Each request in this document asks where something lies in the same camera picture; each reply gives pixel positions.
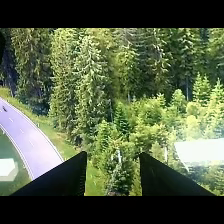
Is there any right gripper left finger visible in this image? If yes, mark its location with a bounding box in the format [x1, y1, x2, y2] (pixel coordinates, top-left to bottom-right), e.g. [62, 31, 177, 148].
[11, 150, 88, 197]

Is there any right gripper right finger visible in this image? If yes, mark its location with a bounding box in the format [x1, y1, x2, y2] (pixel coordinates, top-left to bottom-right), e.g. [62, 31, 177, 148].
[138, 151, 216, 197]

